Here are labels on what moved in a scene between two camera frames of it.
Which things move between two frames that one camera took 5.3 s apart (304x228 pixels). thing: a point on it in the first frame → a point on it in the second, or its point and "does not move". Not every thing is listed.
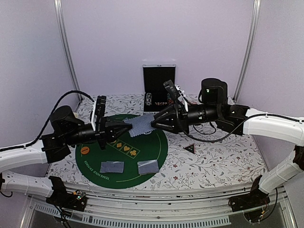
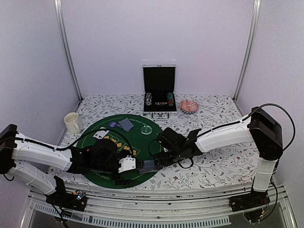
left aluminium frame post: [59, 13] does not move
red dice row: [160, 103] does not move
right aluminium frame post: [254, 28] does not move
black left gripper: [105, 132] → [120, 181]
